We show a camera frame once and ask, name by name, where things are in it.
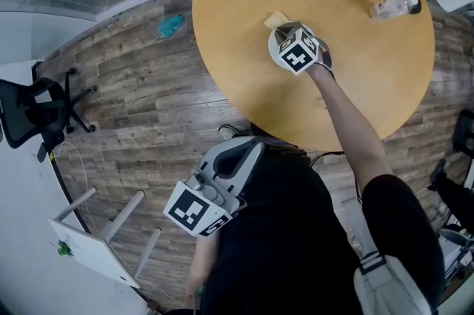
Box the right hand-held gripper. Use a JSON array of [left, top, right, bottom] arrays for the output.
[[267, 21, 333, 77]]

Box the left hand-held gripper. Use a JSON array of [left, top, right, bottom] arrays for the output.
[[162, 136, 267, 239]]

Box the yellow sponge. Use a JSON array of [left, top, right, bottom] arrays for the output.
[[263, 10, 290, 30]]

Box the grey shoulder bag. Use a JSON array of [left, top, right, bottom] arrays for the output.
[[347, 209, 433, 315]]

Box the person's left forearm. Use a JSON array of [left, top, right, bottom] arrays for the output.
[[184, 237, 220, 309]]

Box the person's right forearm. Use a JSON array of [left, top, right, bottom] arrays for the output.
[[306, 63, 394, 192]]

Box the clear plastic bottle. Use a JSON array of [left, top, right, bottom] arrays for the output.
[[369, 0, 420, 22]]

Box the person's black shirt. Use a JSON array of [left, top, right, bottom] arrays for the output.
[[199, 149, 447, 315]]

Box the teal cloth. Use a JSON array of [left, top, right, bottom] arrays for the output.
[[156, 13, 185, 39]]

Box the small white table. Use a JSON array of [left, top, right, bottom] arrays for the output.
[[47, 186, 163, 290]]

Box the green small plant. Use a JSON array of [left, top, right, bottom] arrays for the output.
[[56, 239, 76, 258]]

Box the black mesh office chair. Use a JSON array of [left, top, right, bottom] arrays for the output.
[[0, 67, 99, 163]]

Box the black cable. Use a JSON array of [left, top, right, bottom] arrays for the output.
[[309, 149, 346, 168]]

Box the white cable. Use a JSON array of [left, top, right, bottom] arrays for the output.
[[51, 141, 94, 233]]

